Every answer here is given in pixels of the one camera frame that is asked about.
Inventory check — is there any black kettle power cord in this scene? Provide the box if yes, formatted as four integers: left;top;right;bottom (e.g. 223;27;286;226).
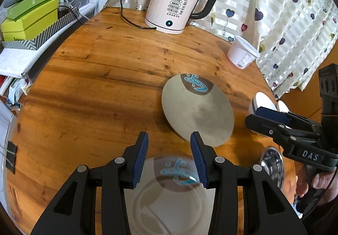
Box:
120;0;157;31

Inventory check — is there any heart pattern curtain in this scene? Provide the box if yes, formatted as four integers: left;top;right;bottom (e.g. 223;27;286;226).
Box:
113;0;338;99

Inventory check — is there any person right hand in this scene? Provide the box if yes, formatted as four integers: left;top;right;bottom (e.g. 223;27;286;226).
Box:
296;165;337;206

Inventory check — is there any green whale plate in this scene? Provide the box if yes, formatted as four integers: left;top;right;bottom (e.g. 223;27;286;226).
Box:
162;73;234;148
125;156;215;234

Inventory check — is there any white plastic tub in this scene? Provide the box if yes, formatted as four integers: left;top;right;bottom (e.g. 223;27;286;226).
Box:
227;36;259;69

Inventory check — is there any dark green flat box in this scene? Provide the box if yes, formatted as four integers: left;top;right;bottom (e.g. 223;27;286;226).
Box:
6;0;50;20

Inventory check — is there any chevron pattern tray box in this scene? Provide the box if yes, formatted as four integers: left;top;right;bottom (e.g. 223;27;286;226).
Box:
1;7;80;50

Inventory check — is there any lime green box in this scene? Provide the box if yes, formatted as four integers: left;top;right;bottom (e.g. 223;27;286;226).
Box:
1;0;59;41

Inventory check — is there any large white blue-striped bowl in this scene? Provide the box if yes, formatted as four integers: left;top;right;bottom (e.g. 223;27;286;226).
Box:
248;92;277;115

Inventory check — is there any small white blue-striped bowl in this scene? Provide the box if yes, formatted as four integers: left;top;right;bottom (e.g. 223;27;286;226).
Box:
276;100;289;113

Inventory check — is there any wooden cabinet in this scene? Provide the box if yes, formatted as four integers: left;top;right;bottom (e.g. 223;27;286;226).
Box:
281;42;338;122

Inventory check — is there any black binder clip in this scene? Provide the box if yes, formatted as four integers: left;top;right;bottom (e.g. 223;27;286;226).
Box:
5;141;18;174

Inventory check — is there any white side shelf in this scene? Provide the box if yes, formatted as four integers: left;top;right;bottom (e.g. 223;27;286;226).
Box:
0;2;96;99

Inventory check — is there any black gripper tracking camera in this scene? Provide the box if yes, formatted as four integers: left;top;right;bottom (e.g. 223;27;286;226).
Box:
319;63;337;154

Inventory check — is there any stainless steel bowl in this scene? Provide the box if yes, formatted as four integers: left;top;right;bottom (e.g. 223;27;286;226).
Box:
259;146;285;190

